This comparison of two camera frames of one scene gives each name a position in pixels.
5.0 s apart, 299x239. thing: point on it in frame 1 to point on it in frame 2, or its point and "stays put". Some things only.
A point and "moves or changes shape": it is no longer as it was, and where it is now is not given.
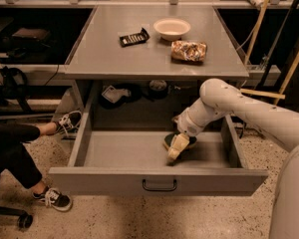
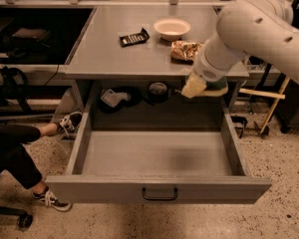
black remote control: x=135 y=39 stays put
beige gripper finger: x=177 y=143 to x=193 y=86
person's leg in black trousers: x=8 y=153 stays put
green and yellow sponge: x=168 y=141 moves or changes shape
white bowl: x=171 y=29 stays put
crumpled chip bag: x=188 y=51 stays put
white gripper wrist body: x=187 y=125 to x=206 y=71
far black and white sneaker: x=69 y=122 stays put
